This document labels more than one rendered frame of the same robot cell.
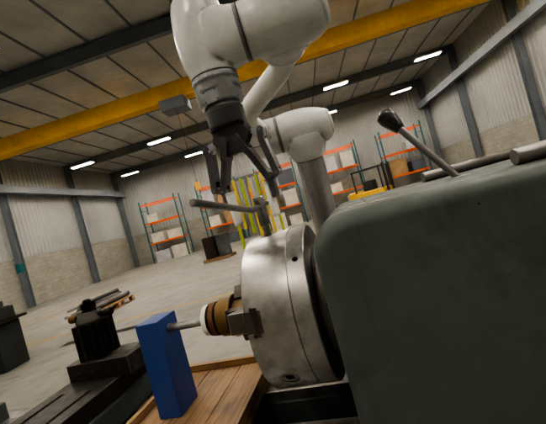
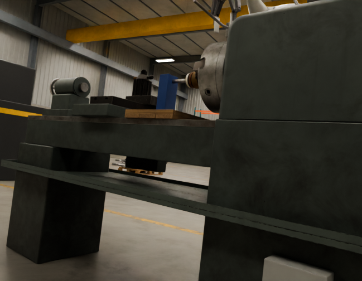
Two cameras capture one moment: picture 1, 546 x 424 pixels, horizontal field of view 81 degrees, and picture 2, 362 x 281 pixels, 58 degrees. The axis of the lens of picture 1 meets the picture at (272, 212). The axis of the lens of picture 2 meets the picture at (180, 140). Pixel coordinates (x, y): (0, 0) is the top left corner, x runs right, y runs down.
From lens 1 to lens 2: 0.99 m
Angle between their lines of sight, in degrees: 24
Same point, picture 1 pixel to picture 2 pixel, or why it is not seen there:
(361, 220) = (245, 17)
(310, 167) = not seen: hidden behind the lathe
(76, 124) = (172, 23)
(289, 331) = (213, 67)
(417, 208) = (264, 13)
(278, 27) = not seen: outside the picture
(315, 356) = (218, 80)
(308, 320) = (221, 63)
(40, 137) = (144, 28)
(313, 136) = not seen: hidden behind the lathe
